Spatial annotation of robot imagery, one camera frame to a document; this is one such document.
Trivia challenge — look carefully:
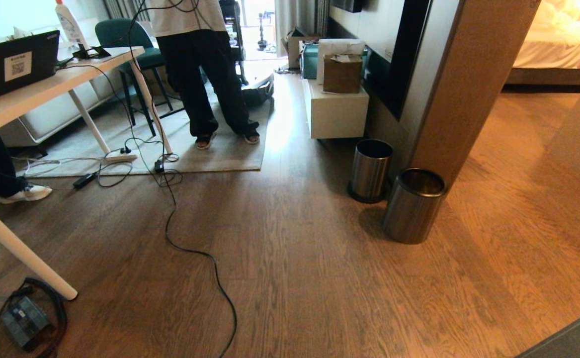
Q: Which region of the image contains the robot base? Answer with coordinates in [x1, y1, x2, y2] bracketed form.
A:
[516, 300, 580, 358]

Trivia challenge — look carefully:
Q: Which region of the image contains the steel trash bin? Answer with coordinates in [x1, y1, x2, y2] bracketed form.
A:
[382, 168, 448, 245]
[347, 139, 394, 204]

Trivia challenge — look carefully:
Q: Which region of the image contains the black bag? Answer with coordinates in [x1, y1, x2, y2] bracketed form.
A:
[241, 73, 275, 107]

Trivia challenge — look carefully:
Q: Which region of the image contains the white paper bag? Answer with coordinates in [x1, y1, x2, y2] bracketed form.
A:
[316, 38, 366, 85]

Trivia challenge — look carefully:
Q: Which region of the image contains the white low cabinet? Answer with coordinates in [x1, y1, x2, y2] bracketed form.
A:
[302, 79, 370, 140]

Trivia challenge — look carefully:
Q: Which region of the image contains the grey rug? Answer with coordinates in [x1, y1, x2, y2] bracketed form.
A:
[19, 84, 275, 178]

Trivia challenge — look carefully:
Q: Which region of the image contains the brown cardboard box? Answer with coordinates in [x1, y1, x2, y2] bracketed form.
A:
[323, 54, 364, 94]

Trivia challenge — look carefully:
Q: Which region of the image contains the teal storage box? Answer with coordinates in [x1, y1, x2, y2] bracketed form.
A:
[300, 41, 320, 80]

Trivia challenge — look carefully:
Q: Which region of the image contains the grey curtain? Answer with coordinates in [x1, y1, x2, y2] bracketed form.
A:
[275, 0, 330, 56]

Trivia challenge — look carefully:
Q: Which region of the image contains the white power strip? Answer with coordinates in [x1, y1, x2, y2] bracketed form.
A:
[103, 150, 139, 164]

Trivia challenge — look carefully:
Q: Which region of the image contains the green chair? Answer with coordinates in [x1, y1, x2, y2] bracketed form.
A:
[94, 18, 185, 137]

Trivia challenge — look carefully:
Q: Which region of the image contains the white table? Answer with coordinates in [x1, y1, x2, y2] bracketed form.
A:
[0, 47, 173, 301]

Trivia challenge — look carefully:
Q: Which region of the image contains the bed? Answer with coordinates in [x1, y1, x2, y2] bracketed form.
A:
[504, 0, 580, 86]

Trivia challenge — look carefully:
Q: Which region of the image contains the grey charger box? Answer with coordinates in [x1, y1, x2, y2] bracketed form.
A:
[0, 295, 53, 352]

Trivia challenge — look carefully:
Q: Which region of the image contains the black laptop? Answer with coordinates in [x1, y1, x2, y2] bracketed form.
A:
[0, 30, 61, 106]

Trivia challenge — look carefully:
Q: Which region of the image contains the black cable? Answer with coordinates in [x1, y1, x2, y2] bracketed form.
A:
[126, 0, 238, 358]

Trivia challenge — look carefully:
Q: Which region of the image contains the black wall panel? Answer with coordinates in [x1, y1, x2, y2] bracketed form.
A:
[328, 0, 432, 121]

